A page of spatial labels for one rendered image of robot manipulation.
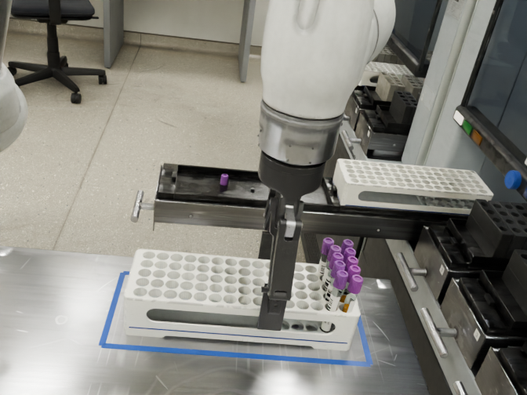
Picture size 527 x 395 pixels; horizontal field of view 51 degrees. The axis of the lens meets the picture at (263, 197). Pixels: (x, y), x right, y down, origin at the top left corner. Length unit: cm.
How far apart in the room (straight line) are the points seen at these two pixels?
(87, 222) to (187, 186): 134
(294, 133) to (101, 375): 36
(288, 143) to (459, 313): 49
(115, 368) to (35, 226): 171
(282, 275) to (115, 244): 166
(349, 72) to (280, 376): 37
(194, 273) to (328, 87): 32
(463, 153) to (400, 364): 59
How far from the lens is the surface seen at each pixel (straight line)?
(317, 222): 105
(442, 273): 100
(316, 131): 57
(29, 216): 244
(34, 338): 75
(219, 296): 70
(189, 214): 102
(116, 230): 232
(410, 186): 110
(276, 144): 58
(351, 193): 105
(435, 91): 133
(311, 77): 53
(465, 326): 94
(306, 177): 60
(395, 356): 77
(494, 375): 87
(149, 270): 73
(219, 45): 460
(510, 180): 94
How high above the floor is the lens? 135
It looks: 31 degrees down
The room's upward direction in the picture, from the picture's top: 9 degrees clockwise
